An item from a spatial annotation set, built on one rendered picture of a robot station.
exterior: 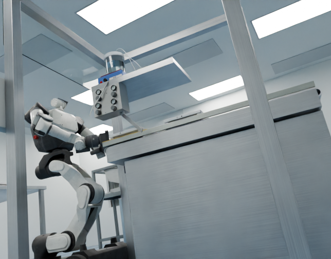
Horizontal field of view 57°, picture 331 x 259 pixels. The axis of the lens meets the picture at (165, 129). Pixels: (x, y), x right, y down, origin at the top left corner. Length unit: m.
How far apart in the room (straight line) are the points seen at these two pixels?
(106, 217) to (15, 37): 7.20
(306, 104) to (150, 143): 0.91
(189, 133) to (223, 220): 0.52
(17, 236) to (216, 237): 0.99
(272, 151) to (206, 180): 0.84
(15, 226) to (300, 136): 1.43
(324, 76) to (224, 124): 5.53
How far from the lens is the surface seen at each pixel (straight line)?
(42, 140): 2.47
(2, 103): 1.66
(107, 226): 8.62
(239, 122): 1.75
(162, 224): 1.89
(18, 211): 1.50
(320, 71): 7.22
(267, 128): 1.02
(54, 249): 2.35
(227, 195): 1.76
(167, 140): 1.85
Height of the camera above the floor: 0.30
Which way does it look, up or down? 17 degrees up
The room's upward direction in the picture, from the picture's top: 10 degrees counter-clockwise
